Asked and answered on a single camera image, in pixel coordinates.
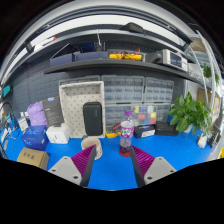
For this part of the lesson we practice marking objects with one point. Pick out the brown cardboard box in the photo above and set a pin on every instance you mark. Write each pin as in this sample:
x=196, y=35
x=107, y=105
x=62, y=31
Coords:
x=34, y=157

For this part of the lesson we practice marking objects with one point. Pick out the dark grey booklet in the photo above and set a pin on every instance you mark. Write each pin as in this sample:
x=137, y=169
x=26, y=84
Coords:
x=52, y=110

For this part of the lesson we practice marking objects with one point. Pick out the grey wall shelf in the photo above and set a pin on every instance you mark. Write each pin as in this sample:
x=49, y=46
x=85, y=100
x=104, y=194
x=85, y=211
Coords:
x=119, y=64

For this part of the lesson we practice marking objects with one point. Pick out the black flat device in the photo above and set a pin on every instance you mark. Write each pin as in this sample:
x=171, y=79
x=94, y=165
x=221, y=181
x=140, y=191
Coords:
x=165, y=129

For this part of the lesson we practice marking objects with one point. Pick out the yellow multimeter red leads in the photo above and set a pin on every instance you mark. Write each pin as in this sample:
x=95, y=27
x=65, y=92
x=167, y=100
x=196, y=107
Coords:
x=113, y=131

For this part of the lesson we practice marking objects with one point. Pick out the white small card stand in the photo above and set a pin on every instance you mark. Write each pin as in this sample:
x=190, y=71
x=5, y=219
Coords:
x=23, y=123

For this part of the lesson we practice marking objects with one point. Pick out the plastic bottle purple label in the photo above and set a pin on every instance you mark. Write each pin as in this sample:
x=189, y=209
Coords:
x=126, y=132

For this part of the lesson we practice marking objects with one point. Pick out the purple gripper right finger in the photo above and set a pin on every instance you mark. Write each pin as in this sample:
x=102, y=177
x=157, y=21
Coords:
x=148, y=169

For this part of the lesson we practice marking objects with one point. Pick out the green potted plant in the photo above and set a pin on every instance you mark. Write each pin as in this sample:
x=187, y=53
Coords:
x=187, y=112

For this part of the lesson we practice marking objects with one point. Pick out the blue cardboard box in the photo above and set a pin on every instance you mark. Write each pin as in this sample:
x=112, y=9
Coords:
x=35, y=138

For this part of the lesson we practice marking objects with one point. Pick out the black box white label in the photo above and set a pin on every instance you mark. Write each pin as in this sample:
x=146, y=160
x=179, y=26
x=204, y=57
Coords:
x=144, y=131

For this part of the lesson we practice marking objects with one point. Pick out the clear box coloured parts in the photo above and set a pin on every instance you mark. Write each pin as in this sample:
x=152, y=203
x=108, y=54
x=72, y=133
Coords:
x=144, y=115

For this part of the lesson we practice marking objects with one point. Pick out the white pegboard tray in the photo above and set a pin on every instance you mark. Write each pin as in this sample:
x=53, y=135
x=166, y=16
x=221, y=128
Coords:
x=73, y=96

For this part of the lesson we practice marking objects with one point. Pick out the grey drawer organizer cabinet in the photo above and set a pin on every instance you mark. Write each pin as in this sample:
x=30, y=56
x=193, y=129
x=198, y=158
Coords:
x=123, y=92

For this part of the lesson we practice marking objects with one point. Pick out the beige paper cup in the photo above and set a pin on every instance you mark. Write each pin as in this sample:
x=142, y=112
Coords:
x=93, y=141

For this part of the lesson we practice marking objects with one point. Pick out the white small box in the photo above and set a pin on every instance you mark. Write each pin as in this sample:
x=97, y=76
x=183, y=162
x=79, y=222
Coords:
x=58, y=134

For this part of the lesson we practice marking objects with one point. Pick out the purple plastic bag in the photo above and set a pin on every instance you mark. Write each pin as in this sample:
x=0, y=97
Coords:
x=36, y=114

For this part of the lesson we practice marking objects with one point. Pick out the dark blue box shelf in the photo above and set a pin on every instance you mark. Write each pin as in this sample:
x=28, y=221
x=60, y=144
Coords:
x=69, y=58

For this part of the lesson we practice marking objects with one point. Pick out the yellow tools on shelf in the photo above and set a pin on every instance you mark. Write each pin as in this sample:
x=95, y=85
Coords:
x=125, y=55

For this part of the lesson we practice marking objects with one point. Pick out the black rectangular case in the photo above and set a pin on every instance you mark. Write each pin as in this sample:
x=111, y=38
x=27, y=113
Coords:
x=92, y=114

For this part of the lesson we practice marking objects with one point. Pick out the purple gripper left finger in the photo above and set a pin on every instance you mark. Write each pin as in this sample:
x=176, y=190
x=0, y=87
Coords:
x=76, y=169

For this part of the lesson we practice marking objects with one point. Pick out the red round coaster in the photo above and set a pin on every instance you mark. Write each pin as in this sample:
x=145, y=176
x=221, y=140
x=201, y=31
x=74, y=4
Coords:
x=124, y=154

